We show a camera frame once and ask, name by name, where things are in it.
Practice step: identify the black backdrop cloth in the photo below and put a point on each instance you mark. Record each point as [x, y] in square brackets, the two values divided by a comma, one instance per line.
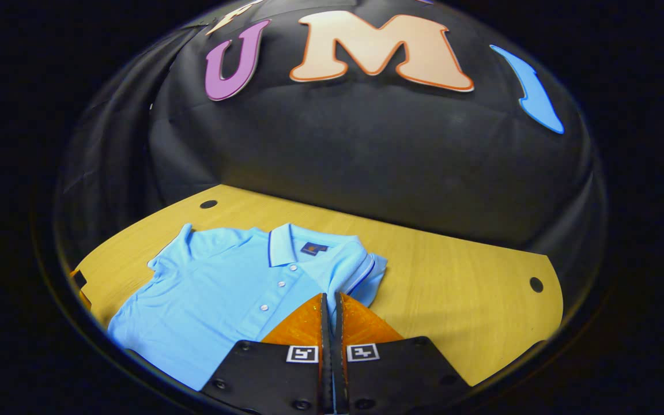
[366, 161]

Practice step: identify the light blue T-shirt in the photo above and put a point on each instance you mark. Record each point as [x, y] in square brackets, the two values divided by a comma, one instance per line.
[222, 300]

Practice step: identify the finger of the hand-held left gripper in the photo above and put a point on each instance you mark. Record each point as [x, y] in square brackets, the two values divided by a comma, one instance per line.
[80, 285]

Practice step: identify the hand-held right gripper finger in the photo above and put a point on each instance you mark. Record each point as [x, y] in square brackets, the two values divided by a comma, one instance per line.
[340, 369]
[327, 369]

